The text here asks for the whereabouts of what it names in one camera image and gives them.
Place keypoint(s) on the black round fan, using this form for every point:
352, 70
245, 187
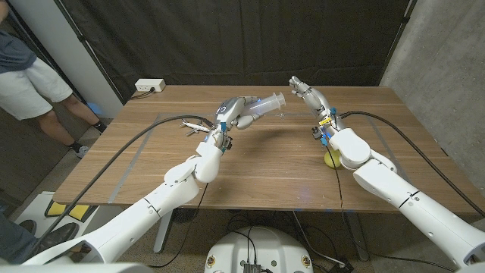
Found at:
185, 214

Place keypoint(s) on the white power strip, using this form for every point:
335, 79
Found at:
149, 84

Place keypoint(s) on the blue floor object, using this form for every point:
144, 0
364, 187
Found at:
94, 108

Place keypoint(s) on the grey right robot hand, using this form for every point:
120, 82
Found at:
318, 104

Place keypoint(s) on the black backdrop curtain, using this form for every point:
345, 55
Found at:
242, 38

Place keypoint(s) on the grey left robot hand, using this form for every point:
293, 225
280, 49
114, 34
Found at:
231, 110

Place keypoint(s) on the white toy airplane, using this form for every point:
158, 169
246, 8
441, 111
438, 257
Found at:
195, 127

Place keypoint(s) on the yellow ball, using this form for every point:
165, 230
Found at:
330, 161

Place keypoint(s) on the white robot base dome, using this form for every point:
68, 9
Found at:
265, 246

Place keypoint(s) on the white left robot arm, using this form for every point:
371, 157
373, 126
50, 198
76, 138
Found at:
151, 201

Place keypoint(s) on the black power adapter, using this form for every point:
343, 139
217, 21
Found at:
341, 266

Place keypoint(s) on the white and yellow floor board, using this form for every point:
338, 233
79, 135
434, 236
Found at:
57, 208

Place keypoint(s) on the clear plastic syringe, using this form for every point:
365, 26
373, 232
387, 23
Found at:
269, 104

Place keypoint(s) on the grey tape outline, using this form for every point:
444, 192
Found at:
295, 114

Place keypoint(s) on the grey table leg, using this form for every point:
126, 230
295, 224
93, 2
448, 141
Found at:
358, 239
163, 235

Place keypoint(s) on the black module on base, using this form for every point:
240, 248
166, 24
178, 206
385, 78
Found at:
252, 268

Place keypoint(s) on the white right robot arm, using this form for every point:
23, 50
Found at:
398, 189

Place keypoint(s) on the person in blue jeans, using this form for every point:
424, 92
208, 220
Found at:
11, 239

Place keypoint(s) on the person in white shorts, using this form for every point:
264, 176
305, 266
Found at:
22, 87

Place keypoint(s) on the black backdrop stand pole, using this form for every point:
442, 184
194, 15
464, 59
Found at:
398, 38
88, 49

